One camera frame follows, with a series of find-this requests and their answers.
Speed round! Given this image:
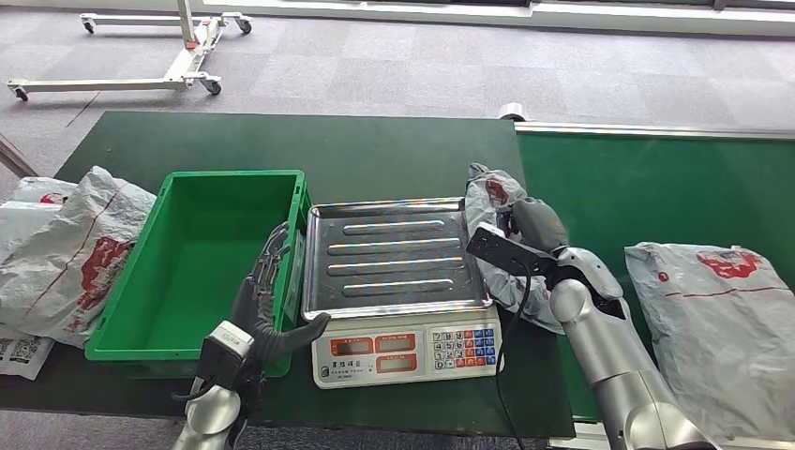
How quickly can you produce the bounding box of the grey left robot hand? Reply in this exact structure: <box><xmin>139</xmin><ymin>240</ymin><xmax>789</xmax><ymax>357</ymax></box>
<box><xmin>230</xmin><ymin>220</ymin><xmax>332</xmax><ymax>368</ymax></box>

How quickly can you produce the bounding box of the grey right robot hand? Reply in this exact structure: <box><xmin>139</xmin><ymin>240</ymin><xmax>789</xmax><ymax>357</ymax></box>
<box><xmin>507</xmin><ymin>197</ymin><xmax>570</xmax><ymax>255</ymax></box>

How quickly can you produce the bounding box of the green plastic crate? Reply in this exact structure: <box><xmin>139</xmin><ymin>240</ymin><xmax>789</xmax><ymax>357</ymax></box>
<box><xmin>84</xmin><ymin>170</ymin><xmax>314</xmax><ymax>379</ymax></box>

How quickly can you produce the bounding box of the crumpled white red-print package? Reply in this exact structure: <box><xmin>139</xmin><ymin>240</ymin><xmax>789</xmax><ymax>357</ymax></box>
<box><xmin>0</xmin><ymin>165</ymin><xmax>158</xmax><ymax>349</ymax></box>

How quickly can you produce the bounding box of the large grey red-print mailer package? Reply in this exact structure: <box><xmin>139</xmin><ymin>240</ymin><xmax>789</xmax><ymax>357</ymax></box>
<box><xmin>623</xmin><ymin>242</ymin><xmax>795</xmax><ymax>443</ymax></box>

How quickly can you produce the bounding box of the flat white QR-code package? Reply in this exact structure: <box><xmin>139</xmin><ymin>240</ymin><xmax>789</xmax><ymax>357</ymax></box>
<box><xmin>0</xmin><ymin>322</ymin><xmax>57</xmax><ymax>382</ymax></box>

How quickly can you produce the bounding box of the steel scale tray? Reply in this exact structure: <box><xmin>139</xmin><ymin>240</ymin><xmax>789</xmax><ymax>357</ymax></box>
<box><xmin>301</xmin><ymin>197</ymin><xmax>495</xmax><ymax>322</ymax></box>

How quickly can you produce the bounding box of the white electronic scale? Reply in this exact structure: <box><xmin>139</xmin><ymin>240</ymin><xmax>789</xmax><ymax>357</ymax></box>
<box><xmin>301</xmin><ymin>197</ymin><xmax>504</xmax><ymax>391</ymax></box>

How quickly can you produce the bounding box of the brown wooden bar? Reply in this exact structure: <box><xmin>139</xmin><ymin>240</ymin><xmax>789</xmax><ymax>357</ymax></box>
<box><xmin>0</xmin><ymin>132</ymin><xmax>41</xmax><ymax>179</ymax></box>

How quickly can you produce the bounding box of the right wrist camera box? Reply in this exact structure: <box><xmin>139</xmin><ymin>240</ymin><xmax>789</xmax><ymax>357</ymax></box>
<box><xmin>465</xmin><ymin>223</ymin><xmax>557</xmax><ymax>278</ymax></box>

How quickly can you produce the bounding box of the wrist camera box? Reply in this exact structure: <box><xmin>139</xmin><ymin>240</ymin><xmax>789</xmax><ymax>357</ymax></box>
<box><xmin>197</xmin><ymin>320</ymin><xmax>255</xmax><ymax>391</ymax></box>
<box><xmin>465</xmin><ymin>223</ymin><xmax>557</xmax><ymax>278</ymax></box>

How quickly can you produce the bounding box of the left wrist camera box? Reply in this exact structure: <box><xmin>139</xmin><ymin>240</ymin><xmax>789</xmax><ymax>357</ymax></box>
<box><xmin>197</xmin><ymin>320</ymin><xmax>255</xmax><ymax>391</ymax></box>

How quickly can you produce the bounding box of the black left wrist camera cable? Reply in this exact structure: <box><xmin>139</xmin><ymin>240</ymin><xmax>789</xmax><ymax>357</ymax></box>
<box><xmin>171</xmin><ymin>382</ymin><xmax>216</xmax><ymax>404</ymax></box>

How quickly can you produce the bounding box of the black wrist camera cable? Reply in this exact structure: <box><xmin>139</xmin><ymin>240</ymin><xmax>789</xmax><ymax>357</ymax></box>
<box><xmin>494</xmin><ymin>263</ymin><xmax>534</xmax><ymax>450</ymax></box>
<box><xmin>171</xmin><ymin>382</ymin><xmax>216</xmax><ymax>404</ymax></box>

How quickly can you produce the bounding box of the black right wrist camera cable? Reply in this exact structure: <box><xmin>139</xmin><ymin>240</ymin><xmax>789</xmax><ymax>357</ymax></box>
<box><xmin>494</xmin><ymin>263</ymin><xmax>534</xmax><ymax>450</ymax></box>

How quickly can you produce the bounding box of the white wheeled stand frame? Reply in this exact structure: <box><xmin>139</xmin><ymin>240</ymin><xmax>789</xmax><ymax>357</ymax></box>
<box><xmin>7</xmin><ymin>0</ymin><xmax>254</xmax><ymax>102</ymax></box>

